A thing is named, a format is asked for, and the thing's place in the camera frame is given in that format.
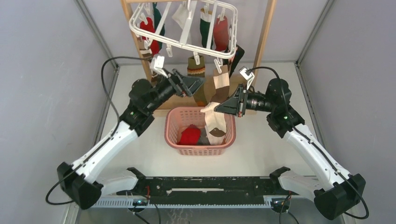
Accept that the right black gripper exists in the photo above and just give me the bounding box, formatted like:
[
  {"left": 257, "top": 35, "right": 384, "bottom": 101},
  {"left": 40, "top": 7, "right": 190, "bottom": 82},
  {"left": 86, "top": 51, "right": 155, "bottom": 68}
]
[{"left": 215, "top": 84, "right": 276, "bottom": 117}]

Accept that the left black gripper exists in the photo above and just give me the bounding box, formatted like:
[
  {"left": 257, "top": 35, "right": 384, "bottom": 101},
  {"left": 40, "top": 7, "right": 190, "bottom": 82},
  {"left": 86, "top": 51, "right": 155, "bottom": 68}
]
[{"left": 146, "top": 69, "right": 205, "bottom": 113}]

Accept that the beige brown ribbed sock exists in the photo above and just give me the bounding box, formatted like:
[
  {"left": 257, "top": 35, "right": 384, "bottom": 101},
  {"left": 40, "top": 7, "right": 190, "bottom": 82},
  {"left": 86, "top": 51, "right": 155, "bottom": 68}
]
[{"left": 200, "top": 65, "right": 230, "bottom": 137}]

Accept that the white plastic clip hanger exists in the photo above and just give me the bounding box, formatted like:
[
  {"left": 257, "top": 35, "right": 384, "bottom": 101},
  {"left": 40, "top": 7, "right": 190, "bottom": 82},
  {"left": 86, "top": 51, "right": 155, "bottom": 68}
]
[{"left": 129, "top": 0, "right": 238, "bottom": 72}]

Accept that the pink plastic laundry basket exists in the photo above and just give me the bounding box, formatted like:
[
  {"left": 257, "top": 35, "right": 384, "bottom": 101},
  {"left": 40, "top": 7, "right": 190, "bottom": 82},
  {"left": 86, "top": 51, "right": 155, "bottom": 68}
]
[{"left": 165, "top": 107, "right": 236, "bottom": 156}]

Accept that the white sock front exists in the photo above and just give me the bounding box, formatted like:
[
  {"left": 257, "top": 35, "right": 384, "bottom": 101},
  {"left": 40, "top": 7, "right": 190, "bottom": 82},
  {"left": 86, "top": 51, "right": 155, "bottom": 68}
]
[{"left": 207, "top": 134, "right": 225, "bottom": 145}]

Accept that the white sock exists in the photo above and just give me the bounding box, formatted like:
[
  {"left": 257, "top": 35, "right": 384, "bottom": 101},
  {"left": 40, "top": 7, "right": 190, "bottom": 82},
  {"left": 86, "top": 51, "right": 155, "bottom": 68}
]
[
  {"left": 207, "top": 134, "right": 225, "bottom": 145},
  {"left": 172, "top": 3, "right": 190, "bottom": 29}
]

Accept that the grey sock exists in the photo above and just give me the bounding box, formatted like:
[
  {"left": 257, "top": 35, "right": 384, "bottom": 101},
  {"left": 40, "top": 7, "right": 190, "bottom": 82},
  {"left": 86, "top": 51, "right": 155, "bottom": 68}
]
[{"left": 197, "top": 135, "right": 210, "bottom": 146}]

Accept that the red fuzzy sock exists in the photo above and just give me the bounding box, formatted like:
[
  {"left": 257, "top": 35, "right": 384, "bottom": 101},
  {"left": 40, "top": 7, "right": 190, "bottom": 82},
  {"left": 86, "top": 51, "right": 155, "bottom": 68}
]
[
  {"left": 178, "top": 124, "right": 201, "bottom": 146},
  {"left": 140, "top": 17, "right": 161, "bottom": 56}
]

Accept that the black patterned sock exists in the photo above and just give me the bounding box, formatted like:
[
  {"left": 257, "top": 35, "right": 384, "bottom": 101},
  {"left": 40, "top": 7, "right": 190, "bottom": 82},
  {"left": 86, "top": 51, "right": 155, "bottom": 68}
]
[{"left": 227, "top": 44, "right": 245, "bottom": 77}]

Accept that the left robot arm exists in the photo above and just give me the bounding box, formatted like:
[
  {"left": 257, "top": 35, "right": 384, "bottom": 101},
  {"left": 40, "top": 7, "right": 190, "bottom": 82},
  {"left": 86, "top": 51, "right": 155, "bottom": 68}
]
[{"left": 57, "top": 69, "right": 205, "bottom": 210}]

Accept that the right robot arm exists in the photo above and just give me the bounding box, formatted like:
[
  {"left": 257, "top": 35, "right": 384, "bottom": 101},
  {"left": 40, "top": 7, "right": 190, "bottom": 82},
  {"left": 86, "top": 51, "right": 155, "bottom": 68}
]
[{"left": 215, "top": 78, "right": 366, "bottom": 220}]

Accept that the olive striped sock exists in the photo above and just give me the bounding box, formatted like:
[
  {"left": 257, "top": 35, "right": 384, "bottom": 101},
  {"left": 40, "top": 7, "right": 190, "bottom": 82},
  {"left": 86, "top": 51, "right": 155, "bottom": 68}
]
[{"left": 187, "top": 56, "right": 208, "bottom": 106}]

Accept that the green dotted sock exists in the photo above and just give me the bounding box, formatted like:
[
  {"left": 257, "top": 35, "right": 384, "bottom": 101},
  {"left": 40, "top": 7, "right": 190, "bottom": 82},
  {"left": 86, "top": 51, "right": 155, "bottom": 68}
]
[{"left": 199, "top": 8, "right": 212, "bottom": 48}]

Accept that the dark green reindeer sock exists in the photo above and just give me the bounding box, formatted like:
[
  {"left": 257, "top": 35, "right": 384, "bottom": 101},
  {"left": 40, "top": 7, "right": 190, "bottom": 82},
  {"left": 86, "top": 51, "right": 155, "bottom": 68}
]
[{"left": 152, "top": 2, "right": 165, "bottom": 50}]

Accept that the wooden hanger rack frame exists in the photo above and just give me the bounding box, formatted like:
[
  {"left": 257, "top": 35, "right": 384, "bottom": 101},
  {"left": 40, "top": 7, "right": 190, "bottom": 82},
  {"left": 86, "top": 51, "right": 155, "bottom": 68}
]
[{"left": 120, "top": 0, "right": 277, "bottom": 116}]

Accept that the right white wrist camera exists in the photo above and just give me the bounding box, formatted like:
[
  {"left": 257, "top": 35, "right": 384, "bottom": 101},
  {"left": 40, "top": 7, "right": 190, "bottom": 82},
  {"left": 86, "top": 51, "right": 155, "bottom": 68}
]
[{"left": 239, "top": 66, "right": 255, "bottom": 90}]

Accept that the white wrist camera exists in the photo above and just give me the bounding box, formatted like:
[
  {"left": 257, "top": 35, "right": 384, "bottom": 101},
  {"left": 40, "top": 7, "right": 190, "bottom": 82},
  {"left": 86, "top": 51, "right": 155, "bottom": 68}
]
[
  {"left": 239, "top": 66, "right": 255, "bottom": 90},
  {"left": 149, "top": 55, "right": 169, "bottom": 78}
]

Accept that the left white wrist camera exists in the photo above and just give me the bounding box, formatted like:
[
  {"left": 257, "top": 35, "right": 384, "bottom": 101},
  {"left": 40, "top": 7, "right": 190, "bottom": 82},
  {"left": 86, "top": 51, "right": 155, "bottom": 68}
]
[{"left": 149, "top": 55, "right": 169, "bottom": 78}]

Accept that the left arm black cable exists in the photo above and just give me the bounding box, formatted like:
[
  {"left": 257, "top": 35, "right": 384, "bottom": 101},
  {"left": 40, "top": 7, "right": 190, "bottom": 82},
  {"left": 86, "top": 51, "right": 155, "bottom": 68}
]
[{"left": 45, "top": 56, "right": 154, "bottom": 206}]

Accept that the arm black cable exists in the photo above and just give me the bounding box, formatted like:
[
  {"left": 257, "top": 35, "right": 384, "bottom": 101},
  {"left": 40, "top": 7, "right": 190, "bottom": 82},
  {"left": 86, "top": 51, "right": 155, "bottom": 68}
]
[
  {"left": 247, "top": 66, "right": 370, "bottom": 220},
  {"left": 45, "top": 56, "right": 154, "bottom": 206}
]

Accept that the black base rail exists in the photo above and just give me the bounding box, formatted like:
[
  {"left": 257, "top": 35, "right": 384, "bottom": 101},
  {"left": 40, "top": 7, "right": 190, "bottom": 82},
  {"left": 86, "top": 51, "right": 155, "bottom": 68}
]
[{"left": 116, "top": 176, "right": 289, "bottom": 206}]

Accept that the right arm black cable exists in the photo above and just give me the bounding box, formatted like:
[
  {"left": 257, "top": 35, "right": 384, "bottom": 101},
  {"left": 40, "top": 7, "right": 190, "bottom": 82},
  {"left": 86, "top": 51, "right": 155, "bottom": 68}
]
[{"left": 247, "top": 66, "right": 370, "bottom": 220}]

